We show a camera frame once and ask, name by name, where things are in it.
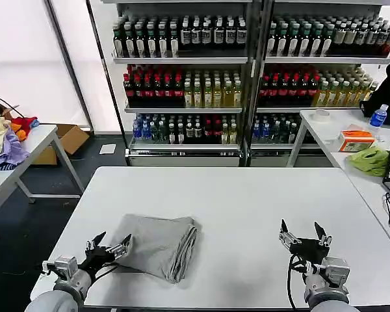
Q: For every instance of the white flat board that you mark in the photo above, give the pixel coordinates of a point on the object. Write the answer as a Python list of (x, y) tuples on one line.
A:
[(108, 149)]

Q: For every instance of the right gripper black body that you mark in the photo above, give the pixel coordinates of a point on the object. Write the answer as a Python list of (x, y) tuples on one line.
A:
[(307, 249)]

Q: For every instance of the dark window frame post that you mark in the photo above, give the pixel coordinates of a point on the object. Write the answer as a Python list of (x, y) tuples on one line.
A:
[(68, 61)]

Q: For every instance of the grey printed shirt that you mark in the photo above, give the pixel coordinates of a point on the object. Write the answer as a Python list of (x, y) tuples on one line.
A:
[(159, 243)]

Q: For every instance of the bottle shelf rack with green caps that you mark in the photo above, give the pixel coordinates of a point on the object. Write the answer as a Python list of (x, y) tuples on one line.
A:
[(312, 84)]

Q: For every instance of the brown cardboard box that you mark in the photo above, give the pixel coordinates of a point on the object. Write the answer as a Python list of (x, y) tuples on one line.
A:
[(68, 139)]

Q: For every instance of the bottle shelf rack with dark bottles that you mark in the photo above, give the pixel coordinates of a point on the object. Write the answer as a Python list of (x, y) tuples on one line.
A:
[(185, 84)]

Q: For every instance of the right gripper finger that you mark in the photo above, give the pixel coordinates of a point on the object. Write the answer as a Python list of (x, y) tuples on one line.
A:
[(287, 235), (322, 235)]

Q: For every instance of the purple cloth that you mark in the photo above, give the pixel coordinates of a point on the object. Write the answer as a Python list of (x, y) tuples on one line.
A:
[(11, 151)]

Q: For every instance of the white side table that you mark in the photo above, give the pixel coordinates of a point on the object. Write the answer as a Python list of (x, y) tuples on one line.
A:
[(35, 143)]

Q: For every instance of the green cloth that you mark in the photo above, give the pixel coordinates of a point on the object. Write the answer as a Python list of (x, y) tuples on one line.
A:
[(370, 161)]

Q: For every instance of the orange tissue box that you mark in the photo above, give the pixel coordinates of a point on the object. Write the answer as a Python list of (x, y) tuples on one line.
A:
[(356, 140)]

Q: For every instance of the red and blue cloth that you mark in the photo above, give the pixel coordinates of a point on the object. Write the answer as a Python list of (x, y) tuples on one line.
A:
[(23, 125)]

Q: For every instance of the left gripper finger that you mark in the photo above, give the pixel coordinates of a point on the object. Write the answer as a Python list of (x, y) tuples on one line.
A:
[(122, 247), (97, 239)]

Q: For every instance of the white desk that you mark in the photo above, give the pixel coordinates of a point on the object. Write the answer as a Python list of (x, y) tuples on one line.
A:
[(351, 162)]

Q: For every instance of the blue water bottle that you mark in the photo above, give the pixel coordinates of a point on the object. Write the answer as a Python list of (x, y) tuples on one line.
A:
[(378, 116)]

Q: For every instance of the black bag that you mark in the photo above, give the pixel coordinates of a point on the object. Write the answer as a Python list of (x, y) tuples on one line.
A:
[(388, 94)]

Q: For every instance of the white tape roll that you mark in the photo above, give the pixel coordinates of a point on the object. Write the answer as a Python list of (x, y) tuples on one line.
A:
[(321, 115)]

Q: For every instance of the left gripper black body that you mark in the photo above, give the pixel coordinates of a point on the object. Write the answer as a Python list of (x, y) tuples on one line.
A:
[(96, 257)]

